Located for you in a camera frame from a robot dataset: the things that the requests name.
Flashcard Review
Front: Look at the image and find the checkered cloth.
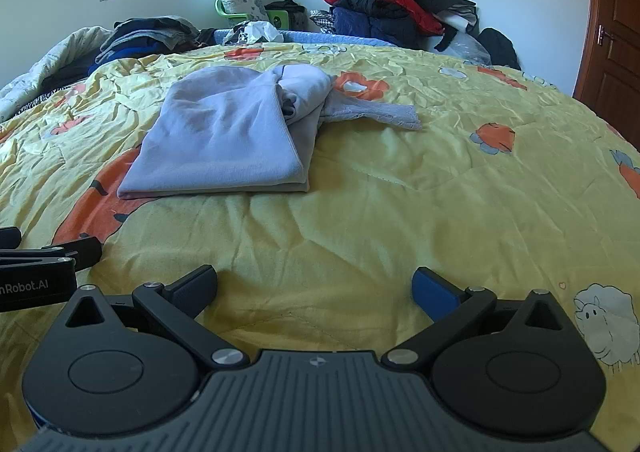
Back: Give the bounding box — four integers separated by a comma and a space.
309, 9, 336, 35

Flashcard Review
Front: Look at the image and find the yellow printed quilt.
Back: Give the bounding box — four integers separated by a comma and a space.
0, 41, 640, 452

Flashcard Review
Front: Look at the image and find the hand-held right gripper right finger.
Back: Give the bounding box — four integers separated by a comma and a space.
381, 266, 576, 375

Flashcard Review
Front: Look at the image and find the green plastic stool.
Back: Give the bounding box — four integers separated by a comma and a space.
265, 8, 293, 29

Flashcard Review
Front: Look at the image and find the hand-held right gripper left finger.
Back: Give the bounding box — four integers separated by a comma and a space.
65, 264, 251, 375

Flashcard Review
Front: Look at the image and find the wooden door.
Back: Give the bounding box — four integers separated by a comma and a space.
572, 0, 640, 133

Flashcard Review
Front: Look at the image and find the light blue knit blanket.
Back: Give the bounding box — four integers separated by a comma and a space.
214, 28, 401, 49

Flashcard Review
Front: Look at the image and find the white quilt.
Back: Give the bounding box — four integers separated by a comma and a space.
0, 26, 116, 123

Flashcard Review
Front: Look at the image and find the pile of folded dark clothes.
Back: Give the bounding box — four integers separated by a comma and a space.
89, 17, 218, 78

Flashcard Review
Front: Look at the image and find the black puffer jacket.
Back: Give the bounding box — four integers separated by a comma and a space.
330, 0, 416, 20

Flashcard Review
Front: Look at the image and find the black and white striped cloth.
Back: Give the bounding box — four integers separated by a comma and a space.
15, 84, 71, 113

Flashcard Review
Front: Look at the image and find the black backpack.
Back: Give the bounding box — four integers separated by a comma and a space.
477, 28, 522, 71

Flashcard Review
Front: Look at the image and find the navy jacket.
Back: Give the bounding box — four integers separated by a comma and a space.
332, 7, 423, 48

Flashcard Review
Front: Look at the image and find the green plastic chair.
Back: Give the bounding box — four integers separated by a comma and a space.
215, 0, 251, 22

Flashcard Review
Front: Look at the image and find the light blue long-sleeve shirt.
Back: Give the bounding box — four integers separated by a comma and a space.
116, 63, 422, 200

